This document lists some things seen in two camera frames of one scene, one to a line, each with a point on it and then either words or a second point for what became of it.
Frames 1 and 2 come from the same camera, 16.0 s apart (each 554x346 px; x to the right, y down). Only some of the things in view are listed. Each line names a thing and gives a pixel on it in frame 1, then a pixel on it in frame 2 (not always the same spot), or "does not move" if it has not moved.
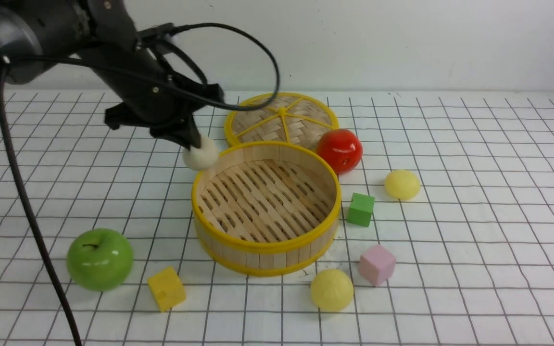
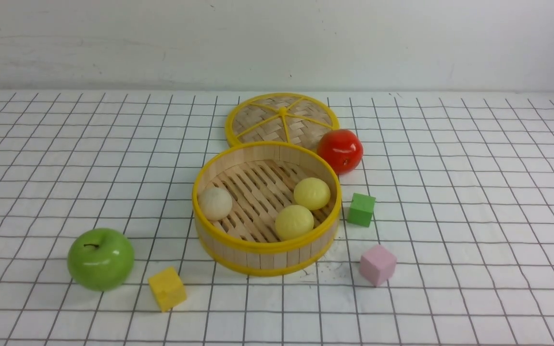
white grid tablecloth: (463, 225) does not move
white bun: (203, 158) -> (215, 203)
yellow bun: (402, 185) -> (313, 193)
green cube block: (360, 209) does not move
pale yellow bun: (332, 290) -> (293, 221)
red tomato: (342, 148) does not move
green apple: (99, 259) does not move
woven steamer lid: (287, 117) does not move
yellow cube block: (166, 289) does not move
